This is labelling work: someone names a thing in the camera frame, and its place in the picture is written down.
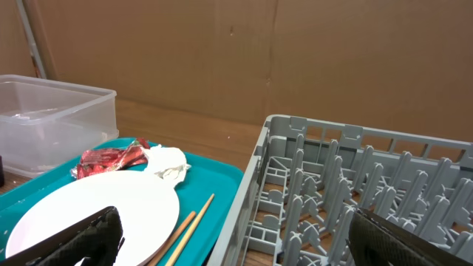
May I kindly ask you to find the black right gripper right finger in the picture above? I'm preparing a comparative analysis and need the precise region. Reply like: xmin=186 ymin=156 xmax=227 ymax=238
xmin=347 ymin=208 xmax=472 ymax=266

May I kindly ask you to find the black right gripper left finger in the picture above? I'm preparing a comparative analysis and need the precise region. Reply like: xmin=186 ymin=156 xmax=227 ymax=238
xmin=1 ymin=206 xmax=123 ymax=266

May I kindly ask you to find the white round plate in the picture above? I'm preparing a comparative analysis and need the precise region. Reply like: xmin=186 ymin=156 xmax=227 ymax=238
xmin=4 ymin=170 xmax=181 ymax=266

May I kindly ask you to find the red foil wrapper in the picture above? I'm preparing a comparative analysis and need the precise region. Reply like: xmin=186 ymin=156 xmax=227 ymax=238
xmin=71 ymin=138 xmax=151 ymax=180

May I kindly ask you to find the white napkin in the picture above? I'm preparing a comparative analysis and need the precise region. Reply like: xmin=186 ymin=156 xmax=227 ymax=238
xmin=142 ymin=145 xmax=191 ymax=188

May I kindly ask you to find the grey dishwasher rack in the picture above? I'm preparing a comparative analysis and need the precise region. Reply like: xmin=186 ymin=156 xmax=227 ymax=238
xmin=208 ymin=115 xmax=472 ymax=265

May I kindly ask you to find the clear plastic bin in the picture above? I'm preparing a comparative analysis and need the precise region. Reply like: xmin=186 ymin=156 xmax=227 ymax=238
xmin=1 ymin=75 xmax=119 ymax=178

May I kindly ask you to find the grey metal pole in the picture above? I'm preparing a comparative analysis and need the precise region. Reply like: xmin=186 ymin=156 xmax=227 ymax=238
xmin=16 ymin=0 xmax=47 ymax=79

